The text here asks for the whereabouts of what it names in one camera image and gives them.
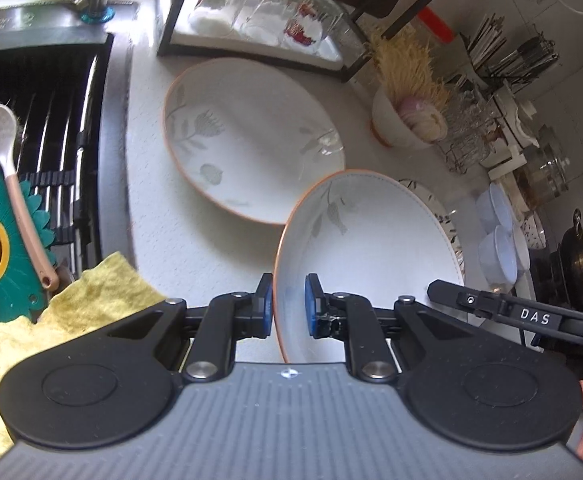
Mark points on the white ceramic bowl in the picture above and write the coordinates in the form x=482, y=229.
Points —
x=521, y=249

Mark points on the wire glass cup rack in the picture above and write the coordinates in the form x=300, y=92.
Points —
x=471, y=119

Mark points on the white plate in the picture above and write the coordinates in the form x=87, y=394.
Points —
x=360, y=232

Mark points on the dried noodle bundle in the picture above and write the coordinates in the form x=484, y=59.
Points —
x=403, y=65

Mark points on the yellow dish cloth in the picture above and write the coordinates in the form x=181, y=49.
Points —
x=105, y=294

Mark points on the green chopstick holder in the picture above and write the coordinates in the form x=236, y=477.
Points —
x=498, y=64

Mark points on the floral patterned plate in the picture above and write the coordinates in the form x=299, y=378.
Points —
x=441, y=213

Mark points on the black dish rack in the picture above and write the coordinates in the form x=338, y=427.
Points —
x=329, y=37

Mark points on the blue-white plastic bowl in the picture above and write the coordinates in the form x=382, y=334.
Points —
x=497, y=259
x=493, y=209

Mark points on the white plate leaf pattern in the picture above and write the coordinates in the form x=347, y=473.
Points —
x=249, y=138

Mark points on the green sunflower mat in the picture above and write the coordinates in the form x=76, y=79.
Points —
x=6, y=244

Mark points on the red lid plastic jar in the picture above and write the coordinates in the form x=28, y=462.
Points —
x=436, y=25

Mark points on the white pink spoon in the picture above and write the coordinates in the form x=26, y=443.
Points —
x=45, y=272

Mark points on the steel wok with lid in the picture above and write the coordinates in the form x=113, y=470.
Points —
x=571, y=252

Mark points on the white electric cooking pot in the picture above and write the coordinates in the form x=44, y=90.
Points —
x=512, y=138

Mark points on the garlic bulb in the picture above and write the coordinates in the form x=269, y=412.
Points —
x=423, y=119

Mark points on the blue-white plastic bowl back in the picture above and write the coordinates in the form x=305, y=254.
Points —
x=493, y=209

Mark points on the bowl with garlic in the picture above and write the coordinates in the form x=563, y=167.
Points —
x=388, y=127

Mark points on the glass kettle on base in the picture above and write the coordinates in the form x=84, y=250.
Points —
x=543, y=177

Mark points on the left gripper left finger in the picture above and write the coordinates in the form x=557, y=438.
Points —
x=216, y=329

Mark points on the blue-white plastic bowl front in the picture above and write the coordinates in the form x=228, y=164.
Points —
x=497, y=259

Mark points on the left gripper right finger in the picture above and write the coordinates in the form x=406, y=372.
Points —
x=363, y=330

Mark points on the small patterned bowl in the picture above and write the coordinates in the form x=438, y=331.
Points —
x=533, y=231

